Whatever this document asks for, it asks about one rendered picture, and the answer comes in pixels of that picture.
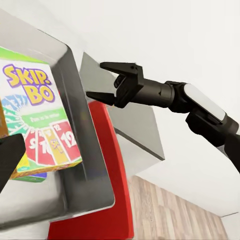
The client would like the toy box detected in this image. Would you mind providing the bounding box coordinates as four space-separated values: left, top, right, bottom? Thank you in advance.
0 8 116 234

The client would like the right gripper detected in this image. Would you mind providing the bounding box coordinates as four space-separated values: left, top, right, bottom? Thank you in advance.
86 62 161 109

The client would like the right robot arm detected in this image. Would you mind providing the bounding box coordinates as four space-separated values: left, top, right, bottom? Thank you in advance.
86 62 240 157

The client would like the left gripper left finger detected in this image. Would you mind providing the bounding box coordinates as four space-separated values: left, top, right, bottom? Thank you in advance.
0 133 26 193

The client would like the board game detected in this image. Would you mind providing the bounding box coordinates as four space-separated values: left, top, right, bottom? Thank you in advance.
17 172 47 183
0 46 83 180

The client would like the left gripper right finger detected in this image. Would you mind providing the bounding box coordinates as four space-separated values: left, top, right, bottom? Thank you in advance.
224 132 240 173

